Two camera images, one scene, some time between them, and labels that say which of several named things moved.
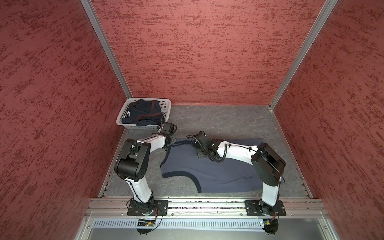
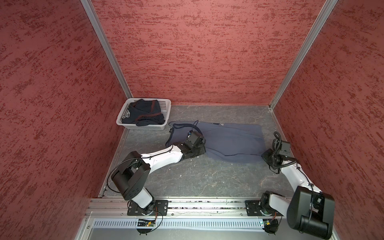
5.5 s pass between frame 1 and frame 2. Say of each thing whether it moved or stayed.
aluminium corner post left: stayed
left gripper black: moved
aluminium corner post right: stayed
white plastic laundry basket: stayed
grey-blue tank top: moved
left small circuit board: stayed
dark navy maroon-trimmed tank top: stayed
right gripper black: moved
